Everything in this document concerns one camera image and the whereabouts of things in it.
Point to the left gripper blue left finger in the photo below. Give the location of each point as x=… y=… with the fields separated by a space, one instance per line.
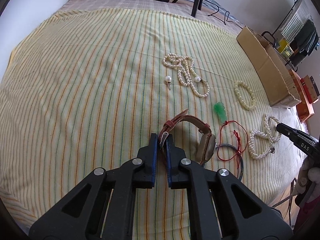
x=146 y=174

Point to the cardboard box tray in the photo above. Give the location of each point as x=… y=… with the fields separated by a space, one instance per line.
x=274 y=76

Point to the yellow box on rack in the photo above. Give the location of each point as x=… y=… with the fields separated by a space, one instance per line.
x=284 y=48

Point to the white gloved right hand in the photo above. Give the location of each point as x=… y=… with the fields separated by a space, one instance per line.
x=308 y=172

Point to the orange cloth covered table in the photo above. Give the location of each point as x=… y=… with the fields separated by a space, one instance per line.
x=304 y=108

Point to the pearl earring left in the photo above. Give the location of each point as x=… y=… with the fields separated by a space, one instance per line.
x=168 y=81

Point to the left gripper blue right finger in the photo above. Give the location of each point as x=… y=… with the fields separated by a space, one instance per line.
x=177 y=177

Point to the thin blue bangle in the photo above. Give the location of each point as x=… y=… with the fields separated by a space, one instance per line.
x=237 y=157

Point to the striped hanging towel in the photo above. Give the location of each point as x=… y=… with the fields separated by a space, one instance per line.
x=295 y=21

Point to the pearl earring right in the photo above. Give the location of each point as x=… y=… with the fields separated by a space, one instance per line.
x=198 y=79

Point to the brown strap wristwatch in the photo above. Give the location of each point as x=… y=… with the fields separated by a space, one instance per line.
x=202 y=146

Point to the yellow striped blanket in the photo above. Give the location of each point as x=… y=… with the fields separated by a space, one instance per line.
x=86 y=89

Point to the black clothes rack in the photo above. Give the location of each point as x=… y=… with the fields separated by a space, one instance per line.
x=274 y=37

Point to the dark hanging clothes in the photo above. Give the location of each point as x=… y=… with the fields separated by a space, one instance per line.
x=304 y=43

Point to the pearl earring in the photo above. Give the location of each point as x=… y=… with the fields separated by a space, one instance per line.
x=198 y=79
x=168 y=81

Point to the stacked gift boxes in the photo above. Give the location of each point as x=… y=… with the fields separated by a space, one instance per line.
x=310 y=89

